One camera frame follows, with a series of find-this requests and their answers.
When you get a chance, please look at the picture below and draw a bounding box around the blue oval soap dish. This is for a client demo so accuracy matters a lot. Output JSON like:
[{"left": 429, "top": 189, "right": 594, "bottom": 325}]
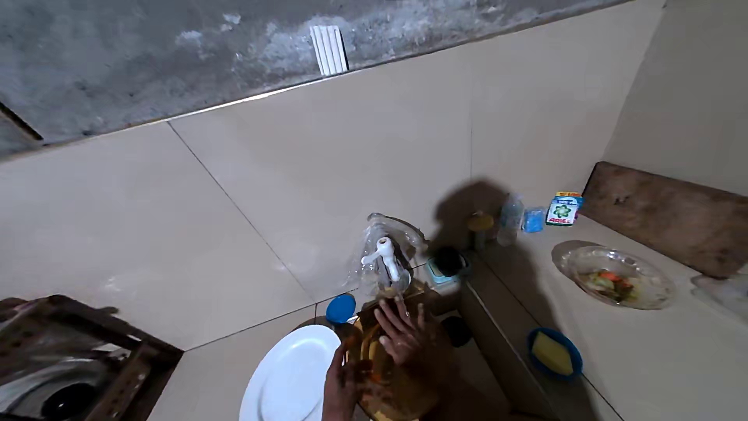
[{"left": 527, "top": 327, "right": 584, "bottom": 381}]

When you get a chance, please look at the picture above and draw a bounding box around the amber glass plate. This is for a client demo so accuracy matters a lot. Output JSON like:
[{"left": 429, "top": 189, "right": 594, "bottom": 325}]
[{"left": 341, "top": 316, "right": 457, "bottom": 421}]

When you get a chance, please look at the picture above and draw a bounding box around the tiled sink basin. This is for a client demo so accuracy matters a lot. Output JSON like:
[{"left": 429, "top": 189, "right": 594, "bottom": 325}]
[{"left": 349, "top": 266, "right": 562, "bottom": 421}]

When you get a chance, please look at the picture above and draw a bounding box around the clear plastic wrap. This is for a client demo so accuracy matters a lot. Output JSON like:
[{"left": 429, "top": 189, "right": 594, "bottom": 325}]
[{"left": 348, "top": 212, "right": 429, "bottom": 299}]

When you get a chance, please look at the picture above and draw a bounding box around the white oval plate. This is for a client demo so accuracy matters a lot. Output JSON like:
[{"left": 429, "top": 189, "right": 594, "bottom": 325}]
[{"left": 239, "top": 324, "right": 342, "bottom": 421}]

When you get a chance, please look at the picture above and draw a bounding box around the black round object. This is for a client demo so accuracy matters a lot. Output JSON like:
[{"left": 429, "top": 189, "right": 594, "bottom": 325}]
[{"left": 441, "top": 316, "right": 473, "bottom": 348}]

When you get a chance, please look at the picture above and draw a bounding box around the black scrubber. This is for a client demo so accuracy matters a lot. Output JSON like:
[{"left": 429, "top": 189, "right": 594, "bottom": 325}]
[{"left": 433, "top": 246, "right": 466, "bottom": 277}]

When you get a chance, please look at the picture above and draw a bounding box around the person's right hand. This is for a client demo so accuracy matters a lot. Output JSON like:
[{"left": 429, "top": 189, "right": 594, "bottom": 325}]
[{"left": 374, "top": 295, "right": 431, "bottom": 366}]

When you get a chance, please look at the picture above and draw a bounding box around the clear glass bowl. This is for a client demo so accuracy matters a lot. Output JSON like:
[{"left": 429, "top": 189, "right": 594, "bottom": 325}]
[{"left": 567, "top": 245, "right": 676, "bottom": 311}]

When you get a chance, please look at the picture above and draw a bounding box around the brown wooden board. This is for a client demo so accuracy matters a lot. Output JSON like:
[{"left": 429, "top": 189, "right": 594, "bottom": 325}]
[{"left": 582, "top": 161, "right": 748, "bottom": 279}]

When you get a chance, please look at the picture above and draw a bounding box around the blue packet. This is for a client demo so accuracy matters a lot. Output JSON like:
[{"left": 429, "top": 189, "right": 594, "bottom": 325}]
[{"left": 522, "top": 207, "right": 546, "bottom": 234}]

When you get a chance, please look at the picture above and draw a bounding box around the pile of food scraps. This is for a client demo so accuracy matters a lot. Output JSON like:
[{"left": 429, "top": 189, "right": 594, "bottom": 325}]
[{"left": 586, "top": 269, "right": 639, "bottom": 303}]

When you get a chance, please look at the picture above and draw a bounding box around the person's right forearm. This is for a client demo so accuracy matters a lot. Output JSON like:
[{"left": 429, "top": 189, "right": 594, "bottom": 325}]
[{"left": 403, "top": 342, "right": 462, "bottom": 421}]

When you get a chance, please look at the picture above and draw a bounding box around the white ribbed wall piece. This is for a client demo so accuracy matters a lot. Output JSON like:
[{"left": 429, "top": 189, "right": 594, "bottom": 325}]
[{"left": 310, "top": 25, "right": 349, "bottom": 77}]

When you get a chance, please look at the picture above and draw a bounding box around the clear plastic container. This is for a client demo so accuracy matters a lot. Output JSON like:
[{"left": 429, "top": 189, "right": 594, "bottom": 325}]
[{"left": 691, "top": 263, "right": 748, "bottom": 324}]

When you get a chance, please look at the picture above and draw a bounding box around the person's left hand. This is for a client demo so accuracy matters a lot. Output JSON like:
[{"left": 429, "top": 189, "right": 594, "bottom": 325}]
[{"left": 323, "top": 343, "right": 358, "bottom": 407}]

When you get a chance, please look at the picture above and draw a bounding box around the jar with yellow lid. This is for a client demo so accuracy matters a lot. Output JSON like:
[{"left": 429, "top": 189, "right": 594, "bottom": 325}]
[{"left": 467, "top": 211, "right": 495, "bottom": 251}]

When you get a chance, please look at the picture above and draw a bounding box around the white plastic faucet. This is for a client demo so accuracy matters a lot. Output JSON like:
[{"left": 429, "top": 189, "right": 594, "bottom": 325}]
[{"left": 361, "top": 236, "right": 412, "bottom": 292}]

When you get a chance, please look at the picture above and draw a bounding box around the green white detergent packet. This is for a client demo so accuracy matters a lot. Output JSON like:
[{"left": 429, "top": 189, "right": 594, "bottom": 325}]
[{"left": 546, "top": 191, "right": 584, "bottom": 227}]

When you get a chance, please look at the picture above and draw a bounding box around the teal soap dish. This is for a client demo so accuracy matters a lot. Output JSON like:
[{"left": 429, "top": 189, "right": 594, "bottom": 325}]
[{"left": 425, "top": 251, "right": 470, "bottom": 287}]

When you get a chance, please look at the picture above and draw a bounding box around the yellow soap bar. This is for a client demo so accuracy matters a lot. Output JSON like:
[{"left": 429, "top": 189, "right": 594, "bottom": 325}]
[{"left": 532, "top": 331, "right": 574, "bottom": 376}]

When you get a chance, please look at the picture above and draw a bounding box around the clear plastic bottle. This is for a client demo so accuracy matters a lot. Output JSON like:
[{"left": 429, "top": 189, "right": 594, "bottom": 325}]
[{"left": 497, "top": 193, "right": 524, "bottom": 246}]

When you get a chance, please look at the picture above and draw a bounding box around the blue round lid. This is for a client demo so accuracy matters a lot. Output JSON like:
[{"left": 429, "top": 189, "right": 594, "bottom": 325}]
[{"left": 325, "top": 294, "right": 356, "bottom": 325}]

